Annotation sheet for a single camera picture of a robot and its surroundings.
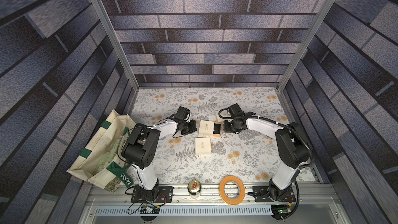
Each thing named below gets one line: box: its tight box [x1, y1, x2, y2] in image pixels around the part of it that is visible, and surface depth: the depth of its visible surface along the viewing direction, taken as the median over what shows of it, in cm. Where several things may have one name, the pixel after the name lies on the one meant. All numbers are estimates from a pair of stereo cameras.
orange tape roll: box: [218, 175, 246, 206], surface depth 75 cm
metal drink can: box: [187, 179, 202, 199], surface depth 68 cm
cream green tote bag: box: [66, 109, 137, 193], surface depth 72 cm
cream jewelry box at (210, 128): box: [199, 120, 222, 138], surface depth 96 cm
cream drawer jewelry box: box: [194, 136, 212, 156], surface depth 89 cm
